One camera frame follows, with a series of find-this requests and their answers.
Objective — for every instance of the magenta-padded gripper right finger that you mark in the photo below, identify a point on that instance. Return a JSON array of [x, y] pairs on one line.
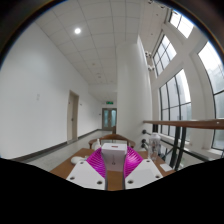
[[145, 171]]

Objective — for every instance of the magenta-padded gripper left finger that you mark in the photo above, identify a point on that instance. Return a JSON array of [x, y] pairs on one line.
[[83, 173]]

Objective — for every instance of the small white charger box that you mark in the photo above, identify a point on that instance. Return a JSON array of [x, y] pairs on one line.
[[114, 156]]

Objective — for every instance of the white computer mouse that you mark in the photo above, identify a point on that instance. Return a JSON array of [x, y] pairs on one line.
[[78, 159]]

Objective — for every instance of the flat white card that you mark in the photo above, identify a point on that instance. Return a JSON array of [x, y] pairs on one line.
[[166, 167]]

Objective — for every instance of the clear plastic water bottle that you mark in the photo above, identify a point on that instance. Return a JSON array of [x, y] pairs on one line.
[[154, 148]]

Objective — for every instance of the white pump sanitizer bottle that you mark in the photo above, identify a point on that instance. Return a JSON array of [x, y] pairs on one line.
[[97, 145]]

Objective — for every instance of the wooden chair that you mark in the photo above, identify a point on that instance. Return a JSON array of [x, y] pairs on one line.
[[111, 137]]

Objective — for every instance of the beige single door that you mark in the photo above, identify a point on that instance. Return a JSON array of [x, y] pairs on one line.
[[73, 116]]

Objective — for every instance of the glazed double door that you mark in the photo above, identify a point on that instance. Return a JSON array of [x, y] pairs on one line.
[[109, 119]]

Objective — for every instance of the wood-topped black metal railing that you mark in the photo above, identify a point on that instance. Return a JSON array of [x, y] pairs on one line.
[[186, 123]]

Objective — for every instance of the green exit sign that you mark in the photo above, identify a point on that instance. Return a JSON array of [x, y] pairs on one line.
[[109, 102]]

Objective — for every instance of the tall grid window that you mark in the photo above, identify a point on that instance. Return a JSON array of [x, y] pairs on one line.
[[175, 100]]

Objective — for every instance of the large curved glass window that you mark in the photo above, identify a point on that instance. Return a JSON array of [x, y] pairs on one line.
[[215, 86]]

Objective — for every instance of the small upper grid window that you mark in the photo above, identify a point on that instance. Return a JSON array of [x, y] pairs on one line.
[[164, 53]]

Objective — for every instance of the round ceiling light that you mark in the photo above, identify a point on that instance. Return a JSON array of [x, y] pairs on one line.
[[77, 30]]

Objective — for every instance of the high clerestory window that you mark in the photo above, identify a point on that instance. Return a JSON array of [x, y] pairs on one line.
[[181, 24]]

